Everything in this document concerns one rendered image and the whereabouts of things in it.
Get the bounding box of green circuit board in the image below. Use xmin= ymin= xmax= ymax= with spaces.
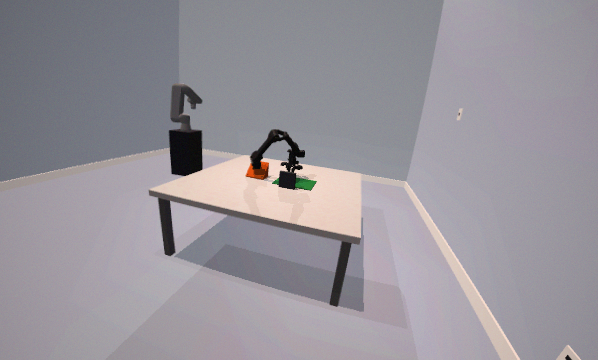
xmin=272 ymin=178 xmax=317 ymax=191

